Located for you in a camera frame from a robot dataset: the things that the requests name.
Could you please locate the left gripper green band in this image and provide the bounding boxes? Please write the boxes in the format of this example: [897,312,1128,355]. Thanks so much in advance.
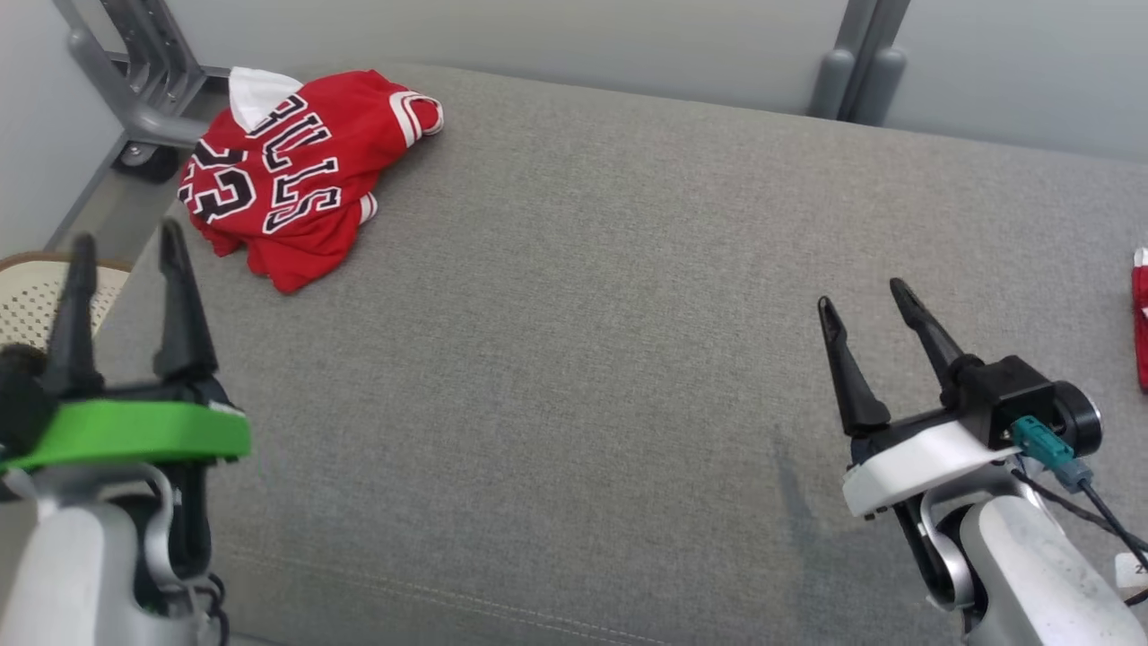
[0,219,253,475]

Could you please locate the red Bulls basketball jersey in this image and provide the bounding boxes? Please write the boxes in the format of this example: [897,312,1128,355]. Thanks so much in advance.
[177,67,446,296]

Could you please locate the black caster wheel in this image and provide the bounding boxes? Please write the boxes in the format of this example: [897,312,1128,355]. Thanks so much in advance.
[112,141,180,186]

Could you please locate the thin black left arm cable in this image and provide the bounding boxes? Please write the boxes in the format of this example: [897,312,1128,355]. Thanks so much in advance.
[170,574,230,646]

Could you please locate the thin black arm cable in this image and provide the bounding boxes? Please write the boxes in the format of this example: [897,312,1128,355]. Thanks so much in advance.
[1009,468,1148,550]
[170,574,230,646]

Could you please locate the red shorts with white stripe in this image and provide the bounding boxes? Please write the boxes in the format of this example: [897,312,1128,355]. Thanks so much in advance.
[1132,246,1148,394]

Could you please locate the beige perforated laundry basket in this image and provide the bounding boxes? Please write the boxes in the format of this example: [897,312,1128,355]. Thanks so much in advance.
[0,251,135,353]

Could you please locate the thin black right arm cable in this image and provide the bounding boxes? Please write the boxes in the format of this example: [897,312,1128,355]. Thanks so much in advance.
[1009,468,1148,550]

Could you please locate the teal plug camera cable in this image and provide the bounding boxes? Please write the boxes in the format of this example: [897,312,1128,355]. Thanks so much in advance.
[1012,415,1148,557]

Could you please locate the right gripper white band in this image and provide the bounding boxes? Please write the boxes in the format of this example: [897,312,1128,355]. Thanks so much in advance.
[817,277,1025,521]

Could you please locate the grey metal tube frame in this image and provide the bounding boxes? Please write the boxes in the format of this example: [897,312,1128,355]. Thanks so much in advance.
[45,0,236,257]

